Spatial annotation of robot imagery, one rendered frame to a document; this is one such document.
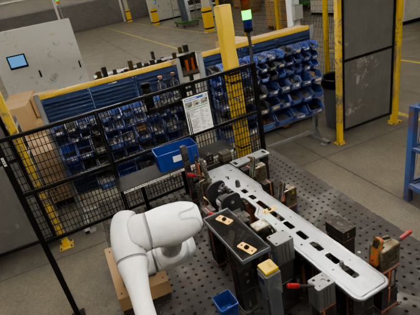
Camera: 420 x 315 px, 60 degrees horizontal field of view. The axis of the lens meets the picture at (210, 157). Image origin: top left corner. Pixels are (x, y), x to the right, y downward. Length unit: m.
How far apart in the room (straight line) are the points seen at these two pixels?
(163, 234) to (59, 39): 7.26
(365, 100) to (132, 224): 4.20
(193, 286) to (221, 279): 0.16
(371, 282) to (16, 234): 3.29
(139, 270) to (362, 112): 4.26
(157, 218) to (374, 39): 4.11
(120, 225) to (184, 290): 0.92
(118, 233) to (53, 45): 7.21
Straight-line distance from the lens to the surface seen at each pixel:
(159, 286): 2.08
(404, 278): 2.12
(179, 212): 1.26
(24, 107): 5.90
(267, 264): 1.48
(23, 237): 4.09
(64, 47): 8.30
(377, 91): 5.21
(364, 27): 4.81
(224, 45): 2.83
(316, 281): 1.56
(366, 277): 1.67
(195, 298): 2.06
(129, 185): 2.54
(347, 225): 1.87
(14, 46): 8.33
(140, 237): 1.25
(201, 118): 2.78
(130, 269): 1.23
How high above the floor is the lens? 2.18
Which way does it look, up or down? 26 degrees down
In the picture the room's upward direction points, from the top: 11 degrees counter-clockwise
